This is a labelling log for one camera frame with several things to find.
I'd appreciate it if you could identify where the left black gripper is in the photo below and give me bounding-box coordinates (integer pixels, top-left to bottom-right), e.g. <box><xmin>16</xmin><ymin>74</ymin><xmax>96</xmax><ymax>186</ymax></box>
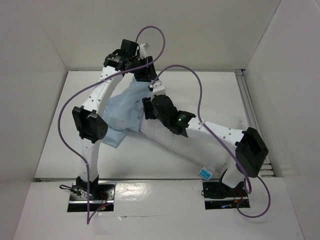
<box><xmin>129</xmin><ymin>55</ymin><xmax>159</xmax><ymax>83</ymax></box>

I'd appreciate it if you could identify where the light blue pillowcase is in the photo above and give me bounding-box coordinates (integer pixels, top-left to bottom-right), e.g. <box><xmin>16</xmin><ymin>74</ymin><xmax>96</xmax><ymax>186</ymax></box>
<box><xmin>102</xmin><ymin>78</ymin><xmax>152</xmax><ymax>148</ymax></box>

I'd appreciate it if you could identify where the white pillow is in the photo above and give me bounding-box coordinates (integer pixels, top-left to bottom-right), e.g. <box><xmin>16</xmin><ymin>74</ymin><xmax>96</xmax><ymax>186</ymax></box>
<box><xmin>139</xmin><ymin>106</ymin><xmax>244</xmax><ymax>172</ymax></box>

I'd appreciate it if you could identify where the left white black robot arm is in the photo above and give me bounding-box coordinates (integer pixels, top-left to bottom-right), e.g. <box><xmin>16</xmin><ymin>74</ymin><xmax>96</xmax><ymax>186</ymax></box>
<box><xmin>60</xmin><ymin>39</ymin><xmax>156</xmax><ymax>200</ymax></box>

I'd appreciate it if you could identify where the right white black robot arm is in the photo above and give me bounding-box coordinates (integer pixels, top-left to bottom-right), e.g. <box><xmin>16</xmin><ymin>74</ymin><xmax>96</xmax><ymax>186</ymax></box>
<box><xmin>142</xmin><ymin>95</ymin><xmax>269</xmax><ymax>196</ymax></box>

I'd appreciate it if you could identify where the blue white pillow label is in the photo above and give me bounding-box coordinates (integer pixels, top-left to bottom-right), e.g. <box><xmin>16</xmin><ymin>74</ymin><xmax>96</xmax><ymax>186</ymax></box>
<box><xmin>198</xmin><ymin>166</ymin><xmax>213</xmax><ymax>181</ymax></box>

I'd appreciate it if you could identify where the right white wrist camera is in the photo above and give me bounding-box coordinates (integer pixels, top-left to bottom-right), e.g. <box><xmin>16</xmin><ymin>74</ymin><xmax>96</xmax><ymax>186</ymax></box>
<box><xmin>148</xmin><ymin>80</ymin><xmax>166</xmax><ymax>100</ymax></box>

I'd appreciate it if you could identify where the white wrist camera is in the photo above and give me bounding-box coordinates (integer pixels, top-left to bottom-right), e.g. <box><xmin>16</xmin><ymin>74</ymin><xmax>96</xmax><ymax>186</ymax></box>
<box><xmin>139</xmin><ymin>42</ymin><xmax>150</xmax><ymax>59</ymax></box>
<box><xmin>148</xmin><ymin>80</ymin><xmax>166</xmax><ymax>100</ymax></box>

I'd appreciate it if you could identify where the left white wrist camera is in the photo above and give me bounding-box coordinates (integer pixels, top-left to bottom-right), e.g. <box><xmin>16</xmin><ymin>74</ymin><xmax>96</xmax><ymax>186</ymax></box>
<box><xmin>139</xmin><ymin>42</ymin><xmax>150</xmax><ymax>59</ymax></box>

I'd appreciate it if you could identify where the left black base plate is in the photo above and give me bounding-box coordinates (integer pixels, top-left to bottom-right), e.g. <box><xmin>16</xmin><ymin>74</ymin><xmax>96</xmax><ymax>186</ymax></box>
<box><xmin>67</xmin><ymin>182</ymin><xmax>116</xmax><ymax>213</ymax></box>

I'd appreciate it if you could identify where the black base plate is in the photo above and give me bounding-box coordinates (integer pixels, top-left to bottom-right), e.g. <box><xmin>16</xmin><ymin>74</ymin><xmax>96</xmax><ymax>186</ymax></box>
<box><xmin>67</xmin><ymin>182</ymin><xmax>116</xmax><ymax>213</ymax></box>
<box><xmin>200</xmin><ymin>181</ymin><xmax>250</xmax><ymax>210</ymax></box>

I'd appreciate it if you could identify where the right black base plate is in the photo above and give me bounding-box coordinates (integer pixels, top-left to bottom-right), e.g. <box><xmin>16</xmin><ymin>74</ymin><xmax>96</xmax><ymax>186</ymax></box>
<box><xmin>200</xmin><ymin>181</ymin><xmax>250</xmax><ymax>210</ymax></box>

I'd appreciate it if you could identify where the aluminium extrusion rail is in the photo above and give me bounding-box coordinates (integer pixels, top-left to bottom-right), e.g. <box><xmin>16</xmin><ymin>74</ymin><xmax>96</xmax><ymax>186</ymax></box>
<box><xmin>235</xmin><ymin>69</ymin><xmax>276</xmax><ymax>178</ymax></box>

